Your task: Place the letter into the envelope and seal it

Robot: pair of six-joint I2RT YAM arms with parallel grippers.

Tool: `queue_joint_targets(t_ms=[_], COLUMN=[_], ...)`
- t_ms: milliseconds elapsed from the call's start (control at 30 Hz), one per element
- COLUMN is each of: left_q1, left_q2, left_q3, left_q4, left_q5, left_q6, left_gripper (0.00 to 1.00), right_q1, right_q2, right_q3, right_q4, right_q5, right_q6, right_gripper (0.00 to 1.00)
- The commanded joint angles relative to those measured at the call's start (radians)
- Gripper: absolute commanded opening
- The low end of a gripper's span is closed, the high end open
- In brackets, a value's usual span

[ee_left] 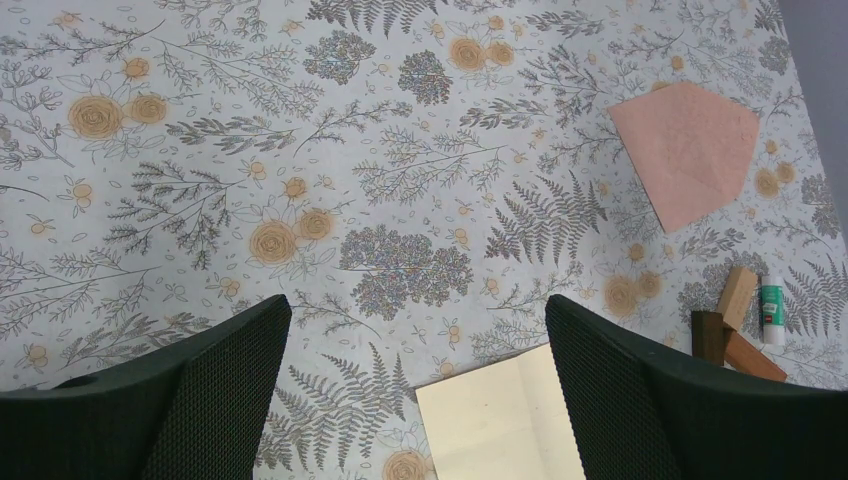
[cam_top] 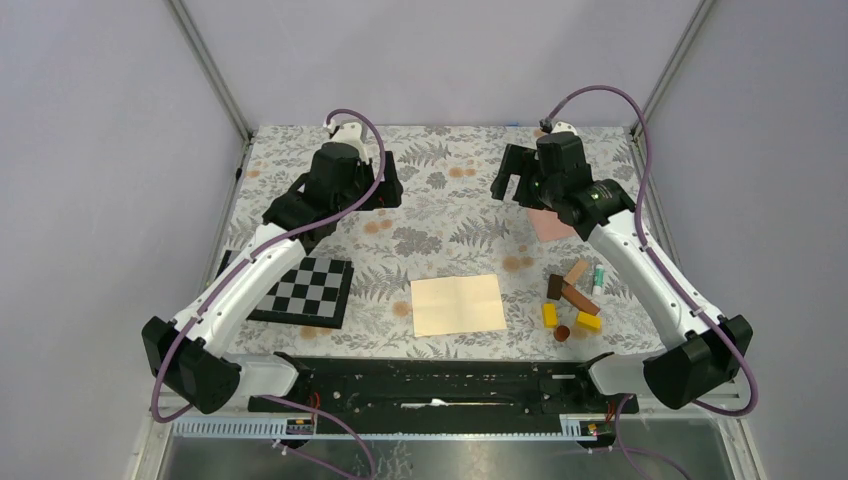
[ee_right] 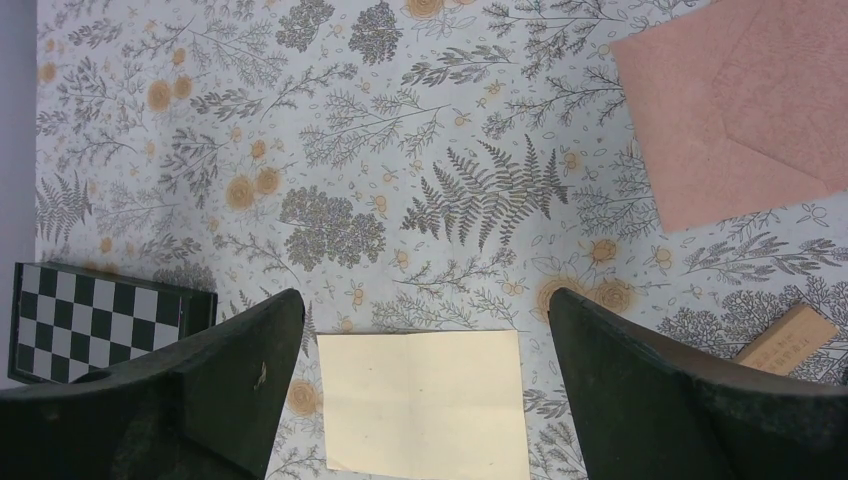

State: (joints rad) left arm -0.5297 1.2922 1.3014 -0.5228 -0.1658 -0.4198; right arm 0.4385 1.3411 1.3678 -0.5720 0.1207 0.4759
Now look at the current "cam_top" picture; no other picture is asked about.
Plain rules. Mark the right aluminium frame post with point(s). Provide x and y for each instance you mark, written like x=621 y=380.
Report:
x=690 y=34

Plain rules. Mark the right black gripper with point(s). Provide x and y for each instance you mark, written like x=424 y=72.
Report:
x=517 y=161

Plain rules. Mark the floral patterned table mat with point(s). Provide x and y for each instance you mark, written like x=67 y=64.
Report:
x=448 y=225

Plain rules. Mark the white slotted cable duct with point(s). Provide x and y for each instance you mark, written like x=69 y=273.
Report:
x=303 y=429

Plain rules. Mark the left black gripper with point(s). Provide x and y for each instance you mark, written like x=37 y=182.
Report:
x=388 y=193

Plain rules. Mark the green white glue stick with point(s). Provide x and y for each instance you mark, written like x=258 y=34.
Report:
x=598 y=280

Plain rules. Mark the left aluminium frame post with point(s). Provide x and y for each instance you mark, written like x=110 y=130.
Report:
x=204 y=58

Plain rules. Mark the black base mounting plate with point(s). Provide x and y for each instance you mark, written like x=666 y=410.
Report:
x=426 y=396

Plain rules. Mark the yellow block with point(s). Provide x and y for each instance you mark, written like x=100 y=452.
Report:
x=588 y=322
x=549 y=316

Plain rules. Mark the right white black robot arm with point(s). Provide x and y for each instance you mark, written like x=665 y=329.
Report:
x=702 y=348

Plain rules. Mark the yellow block near front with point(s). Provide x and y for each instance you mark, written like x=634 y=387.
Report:
x=549 y=316

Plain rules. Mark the reddish brown wooden block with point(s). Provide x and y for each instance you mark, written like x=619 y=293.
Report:
x=578 y=300

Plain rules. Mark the aluminium frame post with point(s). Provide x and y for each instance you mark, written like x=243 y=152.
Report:
x=204 y=58
x=690 y=34

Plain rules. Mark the small brown wooden cylinder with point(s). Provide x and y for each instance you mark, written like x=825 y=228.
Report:
x=562 y=333

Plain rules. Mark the light wooden block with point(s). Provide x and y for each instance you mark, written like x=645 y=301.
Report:
x=576 y=272

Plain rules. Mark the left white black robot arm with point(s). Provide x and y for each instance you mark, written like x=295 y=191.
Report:
x=188 y=354

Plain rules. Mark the yellow block right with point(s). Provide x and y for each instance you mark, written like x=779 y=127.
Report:
x=588 y=322

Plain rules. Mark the black grey checkerboard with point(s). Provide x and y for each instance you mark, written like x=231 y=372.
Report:
x=315 y=294

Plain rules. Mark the dark brown wooden block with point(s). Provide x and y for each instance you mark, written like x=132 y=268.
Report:
x=555 y=286

